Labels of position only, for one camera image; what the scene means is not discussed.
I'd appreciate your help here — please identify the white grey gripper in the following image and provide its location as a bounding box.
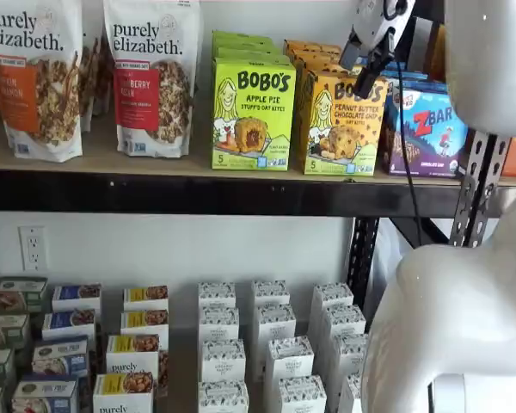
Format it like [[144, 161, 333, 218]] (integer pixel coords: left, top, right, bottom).
[[339, 0, 417, 98]]

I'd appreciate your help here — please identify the brown orange snack box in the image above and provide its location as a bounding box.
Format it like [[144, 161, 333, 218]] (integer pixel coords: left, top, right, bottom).
[[424, 23, 447, 83]]

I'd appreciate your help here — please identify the green Bobo's apple pie box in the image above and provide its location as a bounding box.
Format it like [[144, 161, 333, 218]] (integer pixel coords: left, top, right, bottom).
[[211, 29, 275, 46], [212, 41, 281, 57], [213, 51, 292, 66], [210, 57, 298, 170]]

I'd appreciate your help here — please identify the white floral carton box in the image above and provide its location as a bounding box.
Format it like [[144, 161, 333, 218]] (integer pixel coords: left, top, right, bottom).
[[197, 281, 237, 311], [264, 335, 315, 380], [252, 303, 297, 341], [198, 305, 241, 344], [277, 374, 328, 413], [338, 372, 366, 413], [197, 379, 249, 413], [329, 332, 370, 376], [320, 304, 366, 339], [311, 282, 354, 311], [200, 338, 247, 384], [249, 280, 291, 309]]

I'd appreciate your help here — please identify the yellow label granola box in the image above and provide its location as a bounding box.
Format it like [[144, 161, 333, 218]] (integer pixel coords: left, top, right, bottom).
[[123, 285, 169, 312], [120, 308, 170, 350], [92, 372, 155, 413], [106, 334, 170, 398]]

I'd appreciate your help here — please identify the blue label granola box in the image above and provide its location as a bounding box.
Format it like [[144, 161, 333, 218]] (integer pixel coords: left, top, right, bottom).
[[31, 336, 90, 379], [41, 308, 97, 345], [11, 377, 80, 413], [51, 282, 103, 313]]

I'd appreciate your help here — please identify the white plastic bag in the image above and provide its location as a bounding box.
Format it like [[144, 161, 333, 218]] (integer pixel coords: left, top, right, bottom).
[[375, 217, 415, 305]]

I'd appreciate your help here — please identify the granola bag red label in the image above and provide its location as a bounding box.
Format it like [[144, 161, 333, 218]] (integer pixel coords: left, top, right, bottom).
[[102, 0, 206, 159]]

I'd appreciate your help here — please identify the white granola bag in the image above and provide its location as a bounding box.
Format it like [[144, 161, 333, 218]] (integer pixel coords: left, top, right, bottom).
[[80, 29, 115, 133]]

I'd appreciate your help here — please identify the granola bag orange label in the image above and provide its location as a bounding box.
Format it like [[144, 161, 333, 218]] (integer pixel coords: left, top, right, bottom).
[[0, 0, 84, 163]]

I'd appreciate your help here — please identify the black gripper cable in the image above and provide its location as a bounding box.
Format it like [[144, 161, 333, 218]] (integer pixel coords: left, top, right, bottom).
[[382, 0, 427, 247]]

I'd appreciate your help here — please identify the black metal rack frame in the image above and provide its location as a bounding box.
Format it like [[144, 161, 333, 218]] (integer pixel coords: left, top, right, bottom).
[[0, 0, 516, 311]]

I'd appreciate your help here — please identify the white wall power outlet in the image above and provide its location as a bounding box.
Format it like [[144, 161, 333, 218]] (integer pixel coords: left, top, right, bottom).
[[18, 225, 49, 272]]

